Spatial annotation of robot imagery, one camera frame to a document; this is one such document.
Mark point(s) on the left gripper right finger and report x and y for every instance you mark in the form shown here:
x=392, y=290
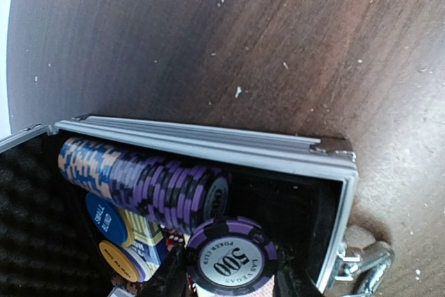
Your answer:
x=291, y=279

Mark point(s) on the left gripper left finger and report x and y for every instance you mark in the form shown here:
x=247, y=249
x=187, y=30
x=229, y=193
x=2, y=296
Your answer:
x=170, y=277

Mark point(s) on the white dealer button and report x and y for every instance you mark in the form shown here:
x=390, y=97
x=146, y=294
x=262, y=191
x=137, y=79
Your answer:
x=144, y=271

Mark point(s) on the blue gold card deck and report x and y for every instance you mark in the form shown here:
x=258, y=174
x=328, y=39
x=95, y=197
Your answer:
x=149, y=241

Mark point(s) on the orange big blind button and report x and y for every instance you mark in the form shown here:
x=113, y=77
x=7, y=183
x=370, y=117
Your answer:
x=118, y=261

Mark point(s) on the yellow dealer button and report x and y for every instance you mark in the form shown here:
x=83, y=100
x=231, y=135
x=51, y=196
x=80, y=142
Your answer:
x=129, y=229

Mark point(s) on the purple 500 chip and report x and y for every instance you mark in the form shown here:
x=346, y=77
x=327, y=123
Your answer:
x=230, y=256

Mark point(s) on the blue small blind button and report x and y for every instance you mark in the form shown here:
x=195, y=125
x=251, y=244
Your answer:
x=107, y=219

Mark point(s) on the aluminium poker case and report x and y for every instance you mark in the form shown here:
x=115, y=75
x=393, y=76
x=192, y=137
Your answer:
x=299, y=189

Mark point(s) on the pink playing card deck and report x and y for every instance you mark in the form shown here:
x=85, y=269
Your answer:
x=257, y=290

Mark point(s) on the red die one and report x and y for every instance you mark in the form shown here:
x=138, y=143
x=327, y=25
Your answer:
x=173, y=238

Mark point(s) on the purple chip stack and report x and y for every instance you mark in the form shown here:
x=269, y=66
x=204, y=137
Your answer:
x=170, y=192

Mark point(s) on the blue peach chip stack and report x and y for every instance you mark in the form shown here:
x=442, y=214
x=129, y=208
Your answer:
x=88, y=164

